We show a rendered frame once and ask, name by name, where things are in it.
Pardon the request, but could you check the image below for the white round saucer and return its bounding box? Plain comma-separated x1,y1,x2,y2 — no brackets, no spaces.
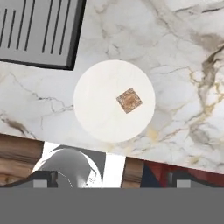
73,59,157,144

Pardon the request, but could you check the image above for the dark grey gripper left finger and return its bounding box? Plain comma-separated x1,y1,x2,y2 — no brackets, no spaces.
0,170,59,189

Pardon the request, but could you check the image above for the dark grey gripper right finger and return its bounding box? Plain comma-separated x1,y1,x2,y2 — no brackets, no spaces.
166,170,224,189

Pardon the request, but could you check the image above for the brown sugar cube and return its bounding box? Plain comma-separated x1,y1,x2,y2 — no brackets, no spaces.
115,87,144,115

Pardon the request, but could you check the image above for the grey slotted coffee machine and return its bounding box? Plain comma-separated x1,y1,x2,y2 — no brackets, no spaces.
0,0,88,72

